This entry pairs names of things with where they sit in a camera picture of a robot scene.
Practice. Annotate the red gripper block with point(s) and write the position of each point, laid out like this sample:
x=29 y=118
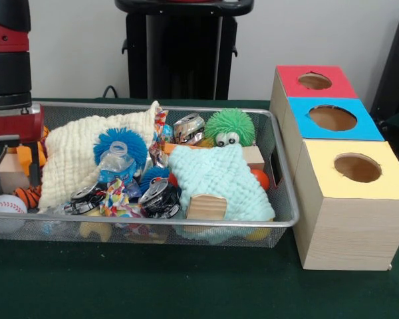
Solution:
x=16 y=124

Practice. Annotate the orange striped tiger plush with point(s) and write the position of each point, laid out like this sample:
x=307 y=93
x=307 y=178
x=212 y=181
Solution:
x=28 y=196

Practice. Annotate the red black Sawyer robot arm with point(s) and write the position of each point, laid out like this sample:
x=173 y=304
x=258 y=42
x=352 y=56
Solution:
x=6 y=66

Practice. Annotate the clear mesh bin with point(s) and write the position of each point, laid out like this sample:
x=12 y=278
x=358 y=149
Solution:
x=86 y=111

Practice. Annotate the wooden box with three holes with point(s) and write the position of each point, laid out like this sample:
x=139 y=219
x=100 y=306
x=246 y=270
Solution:
x=352 y=232

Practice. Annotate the plain wooden block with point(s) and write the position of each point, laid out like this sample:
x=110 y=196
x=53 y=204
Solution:
x=11 y=172

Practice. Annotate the orange toy building brick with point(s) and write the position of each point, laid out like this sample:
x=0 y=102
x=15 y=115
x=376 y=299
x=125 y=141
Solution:
x=24 y=157

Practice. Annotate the white baseball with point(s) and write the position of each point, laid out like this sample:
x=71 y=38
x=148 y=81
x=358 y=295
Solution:
x=6 y=204

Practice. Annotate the cream knitted cloth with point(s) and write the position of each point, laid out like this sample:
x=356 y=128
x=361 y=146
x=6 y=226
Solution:
x=73 y=149

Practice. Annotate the large blue spiky ball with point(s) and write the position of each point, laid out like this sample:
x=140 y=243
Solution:
x=101 y=143

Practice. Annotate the clear plastic water bottle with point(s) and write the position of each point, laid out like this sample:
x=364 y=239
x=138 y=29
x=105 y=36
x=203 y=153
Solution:
x=114 y=166

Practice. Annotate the crushed black can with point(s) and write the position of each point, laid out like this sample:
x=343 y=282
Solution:
x=159 y=199

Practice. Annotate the corrugated cardboard piece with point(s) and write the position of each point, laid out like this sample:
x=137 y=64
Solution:
x=206 y=206

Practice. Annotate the mint knitted cloth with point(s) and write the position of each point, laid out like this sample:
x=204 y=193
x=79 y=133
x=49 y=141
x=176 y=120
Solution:
x=219 y=172

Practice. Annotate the green spiky ball with eyes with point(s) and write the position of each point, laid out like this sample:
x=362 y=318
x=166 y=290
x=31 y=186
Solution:
x=227 y=123

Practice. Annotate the black standing panel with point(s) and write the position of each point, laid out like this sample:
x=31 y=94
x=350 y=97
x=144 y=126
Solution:
x=395 y=66

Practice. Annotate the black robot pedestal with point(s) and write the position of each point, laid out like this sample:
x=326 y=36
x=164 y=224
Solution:
x=186 y=50

